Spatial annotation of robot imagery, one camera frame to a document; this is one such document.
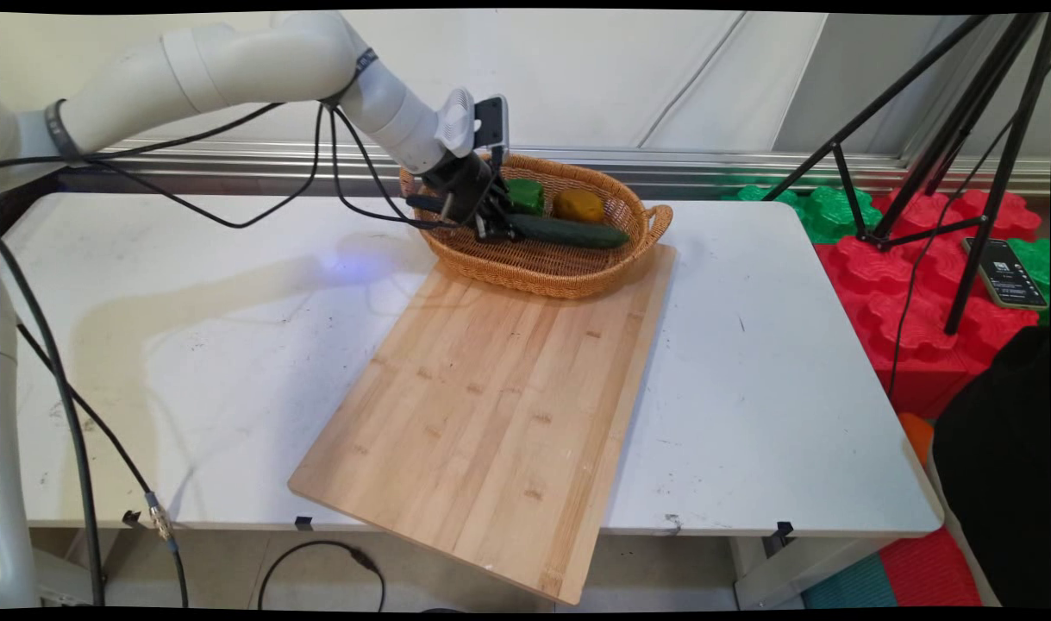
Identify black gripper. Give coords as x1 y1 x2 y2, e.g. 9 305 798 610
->
420 150 521 242

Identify dark green cucumber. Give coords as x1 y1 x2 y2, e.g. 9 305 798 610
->
405 194 632 252

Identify green bell pepper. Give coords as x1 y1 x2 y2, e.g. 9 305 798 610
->
502 178 547 217

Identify woven wicker basket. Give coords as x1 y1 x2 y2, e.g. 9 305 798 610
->
398 153 674 301

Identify yellow bell pepper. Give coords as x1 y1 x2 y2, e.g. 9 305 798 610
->
551 188 606 226

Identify wooden cutting board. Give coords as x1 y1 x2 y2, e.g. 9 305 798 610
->
287 245 678 606

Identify green foam blocks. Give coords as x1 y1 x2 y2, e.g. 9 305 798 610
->
720 183 885 246

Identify red foam blocks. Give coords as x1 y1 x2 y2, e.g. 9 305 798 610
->
814 190 1045 420

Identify white table leg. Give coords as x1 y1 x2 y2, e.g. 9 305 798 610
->
730 535 884 610

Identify orange foam block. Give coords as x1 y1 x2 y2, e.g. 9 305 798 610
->
898 412 936 468

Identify black tripod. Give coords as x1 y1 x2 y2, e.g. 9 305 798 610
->
762 12 1051 337

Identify teal floor mat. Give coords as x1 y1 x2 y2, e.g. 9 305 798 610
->
799 552 898 610

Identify black smartphone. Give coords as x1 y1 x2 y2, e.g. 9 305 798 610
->
961 237 1050 312

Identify red floor mat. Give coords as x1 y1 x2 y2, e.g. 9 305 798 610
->
877 526 985 608

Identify large black object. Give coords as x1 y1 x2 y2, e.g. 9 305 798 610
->
931 325 1051 610

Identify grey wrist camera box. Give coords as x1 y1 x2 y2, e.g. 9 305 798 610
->
472 94 511 160

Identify aluminium wall rail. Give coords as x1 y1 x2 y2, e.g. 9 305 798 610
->
58 136 1051 197

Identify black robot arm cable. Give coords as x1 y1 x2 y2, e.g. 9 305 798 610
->
0 47 485 232

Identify black looped floor cable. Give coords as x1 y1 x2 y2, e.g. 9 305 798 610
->
257 539 387 612

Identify thin black tripod cable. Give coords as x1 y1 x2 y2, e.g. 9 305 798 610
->
887 116 1019 399

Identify black cable with metal connector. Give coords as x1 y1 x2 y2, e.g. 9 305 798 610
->
15 321 190 609

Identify thick black cable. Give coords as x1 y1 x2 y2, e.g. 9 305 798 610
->
0 240 107 608

